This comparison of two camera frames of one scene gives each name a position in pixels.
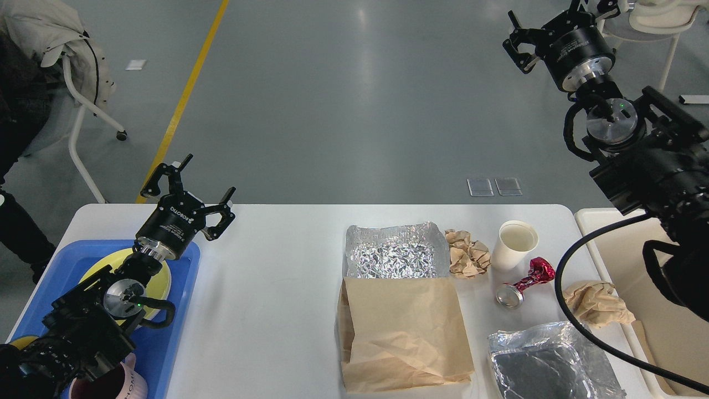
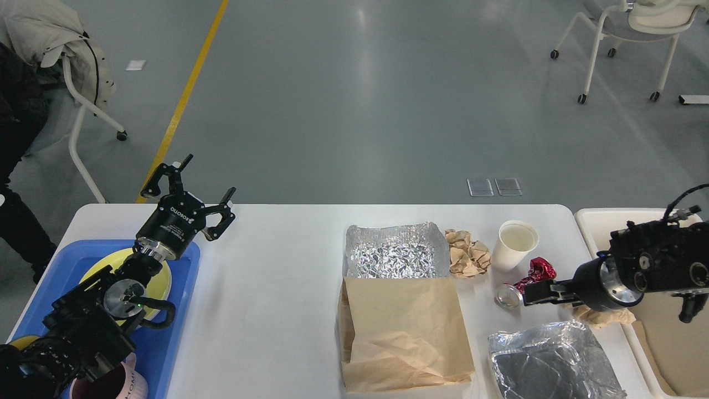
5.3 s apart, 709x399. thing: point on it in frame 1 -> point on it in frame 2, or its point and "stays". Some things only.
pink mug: (123, 383) stays
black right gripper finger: (526, 39) -> (534, 295)
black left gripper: (173, 224) stays
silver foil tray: (407, 250) stays
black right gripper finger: (606, 9) -> (548, 286)
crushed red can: (511, 296) stays
